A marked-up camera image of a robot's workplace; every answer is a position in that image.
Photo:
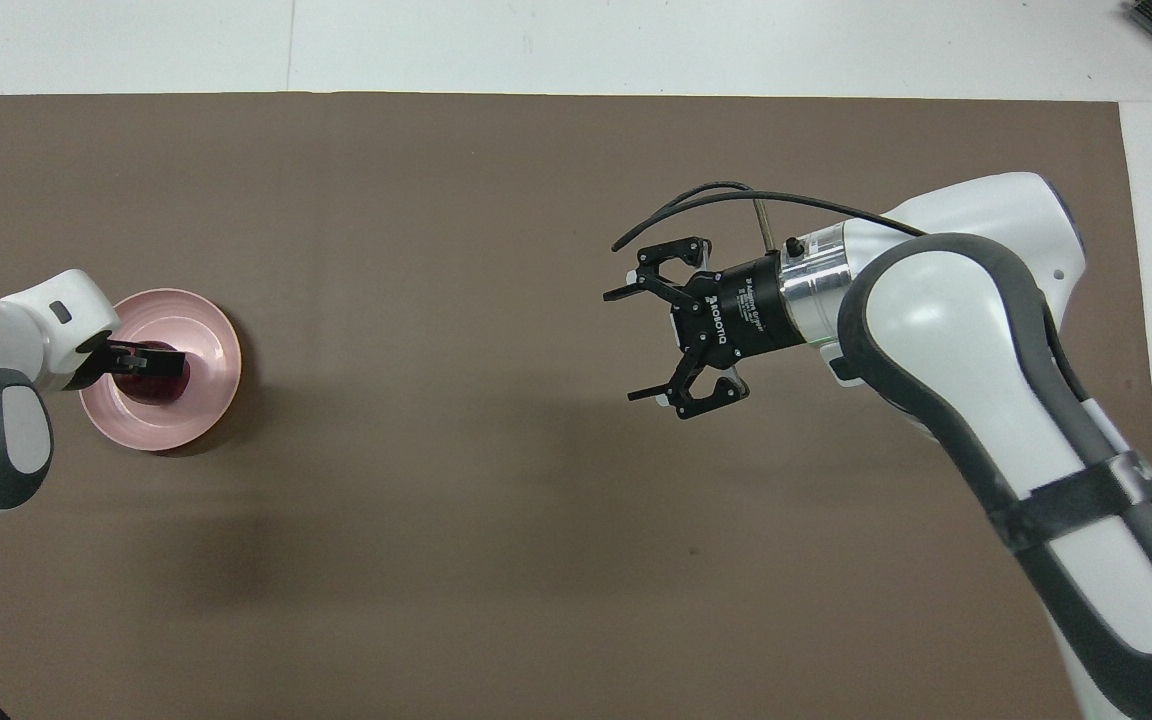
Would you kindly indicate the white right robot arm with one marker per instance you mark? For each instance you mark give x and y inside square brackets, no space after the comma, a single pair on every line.
[946,330]

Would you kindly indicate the brown table mat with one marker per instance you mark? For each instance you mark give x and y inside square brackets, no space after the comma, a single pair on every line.
[436,450]

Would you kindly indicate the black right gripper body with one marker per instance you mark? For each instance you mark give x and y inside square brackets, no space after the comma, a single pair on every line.
[736,310]

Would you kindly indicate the dark red apple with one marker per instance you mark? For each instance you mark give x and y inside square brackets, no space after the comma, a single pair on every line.
[164,388]

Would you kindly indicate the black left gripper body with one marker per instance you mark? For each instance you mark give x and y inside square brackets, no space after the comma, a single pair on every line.
[96,360]

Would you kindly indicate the pink plate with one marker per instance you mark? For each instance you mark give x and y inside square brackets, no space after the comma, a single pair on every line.
[208,370]

